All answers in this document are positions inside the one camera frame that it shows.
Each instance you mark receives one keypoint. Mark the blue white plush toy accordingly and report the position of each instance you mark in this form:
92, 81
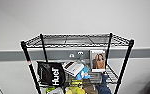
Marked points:
83, 74

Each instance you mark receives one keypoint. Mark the white printed packet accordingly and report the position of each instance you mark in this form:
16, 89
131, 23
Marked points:
72, 68

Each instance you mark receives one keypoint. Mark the black Huel bag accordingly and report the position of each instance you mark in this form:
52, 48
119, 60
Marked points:
51, 75

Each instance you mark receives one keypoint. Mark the white box with portrait print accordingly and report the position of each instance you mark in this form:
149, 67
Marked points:
97, 61

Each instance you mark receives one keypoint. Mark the blue shark plush toy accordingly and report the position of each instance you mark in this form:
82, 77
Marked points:
103, 87

